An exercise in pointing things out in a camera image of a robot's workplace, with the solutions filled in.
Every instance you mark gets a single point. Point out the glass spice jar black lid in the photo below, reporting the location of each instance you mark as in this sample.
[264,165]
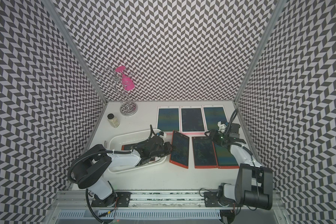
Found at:
[113,120]

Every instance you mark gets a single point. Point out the aluminium corner post left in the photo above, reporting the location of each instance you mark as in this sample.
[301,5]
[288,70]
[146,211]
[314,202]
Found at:
[69,40]

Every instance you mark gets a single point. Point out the white plastic storage box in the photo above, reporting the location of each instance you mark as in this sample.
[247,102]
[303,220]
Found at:
[130,138]

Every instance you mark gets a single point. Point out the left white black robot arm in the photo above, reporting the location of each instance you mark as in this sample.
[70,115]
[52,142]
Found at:
[87,171]

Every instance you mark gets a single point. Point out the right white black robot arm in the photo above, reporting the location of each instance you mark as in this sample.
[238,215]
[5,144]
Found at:
[254,183]

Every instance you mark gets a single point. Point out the aluminium corner post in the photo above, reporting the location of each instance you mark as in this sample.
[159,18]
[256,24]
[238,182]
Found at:
[260,48]
[69,40]

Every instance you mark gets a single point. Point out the chrome wire jewelry stand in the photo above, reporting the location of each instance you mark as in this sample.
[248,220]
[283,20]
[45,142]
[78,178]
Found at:
[113,79]

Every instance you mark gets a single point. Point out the aluminium corner post right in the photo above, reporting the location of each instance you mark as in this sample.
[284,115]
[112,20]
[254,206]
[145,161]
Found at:
[260,48]

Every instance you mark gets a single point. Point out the pink writing tablet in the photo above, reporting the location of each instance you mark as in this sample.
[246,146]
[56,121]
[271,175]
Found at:
[214,114]
[192,119]
[168,119]

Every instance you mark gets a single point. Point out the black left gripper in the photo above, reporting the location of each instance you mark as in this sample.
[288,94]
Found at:
[168,146]

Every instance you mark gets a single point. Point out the red writing tablet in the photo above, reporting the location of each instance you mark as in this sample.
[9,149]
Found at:
[128,147]
[180,150]
[204,153]
[225,160]

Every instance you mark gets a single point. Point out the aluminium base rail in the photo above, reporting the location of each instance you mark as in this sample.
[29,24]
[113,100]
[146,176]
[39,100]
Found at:
[148,199]

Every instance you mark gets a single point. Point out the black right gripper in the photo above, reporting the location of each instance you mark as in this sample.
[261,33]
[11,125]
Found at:
[213,135]

